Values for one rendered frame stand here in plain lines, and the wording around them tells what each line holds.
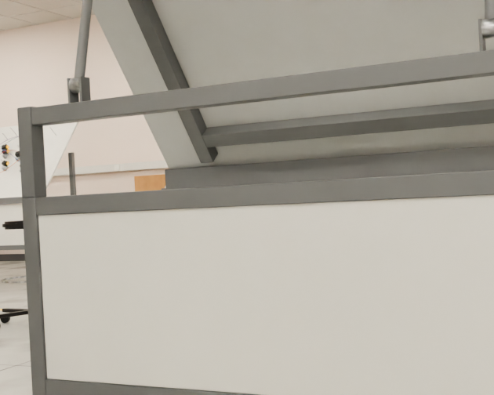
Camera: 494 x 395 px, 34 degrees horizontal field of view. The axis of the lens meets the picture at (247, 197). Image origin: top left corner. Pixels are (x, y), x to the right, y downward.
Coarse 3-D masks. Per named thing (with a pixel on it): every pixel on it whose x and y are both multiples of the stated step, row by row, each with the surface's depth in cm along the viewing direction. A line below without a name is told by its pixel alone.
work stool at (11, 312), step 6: (6, 222) 515; (12, 222) 512; (18, 222) 510; (6, 228) 516; (12, 228) 512; (18, 228) 510; (24, 276) 543; (6, 282) 510; (12, 282) 507; (18, 282) 506; (24, 282) 506; (6, 312) 536; (12, 312) 517; (18, 312) 517; (24, 312) 520; (6, 318) 537; (0, 324) 510
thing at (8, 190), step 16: (0, 128) 872; (16, 128) 861; (48, 128) 839; (64, 128) 828; (0, 144) 852; (16, 144) 841; (48, 144) 820; (64, 144) 810; (0, 160) 834; (16, 160) 819; (48, 160) 803; (0, 176) 815; (16, 176) 805; (48, 176) 786; (0, 192) 798; (16, 192) 788; (0, 208) 788; (16, 208) 779; (0, 224) 788; (0, 240) 789; (16, 240) 780
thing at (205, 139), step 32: (128, 0) 192; (160, 32) 197; (160, 64) 201; (192, 128) 212; (224, 128) 212; (256, 128) 206; (288, 128) 201; (320, 128) 198; (352, 128) 195; (384, 128) 191; (416, 128) 188
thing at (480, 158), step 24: (192, 168) 224; (216, 168) 221; (240, 168) 218; (264, 168) 214; (288, 168) 211; (312, 168) 208; (336, 168) 205; (360, 168) 202; (384, 168) 199; (408, 168) 196; (432, 168) 194; (456, 168) 191; (480, 168) 188
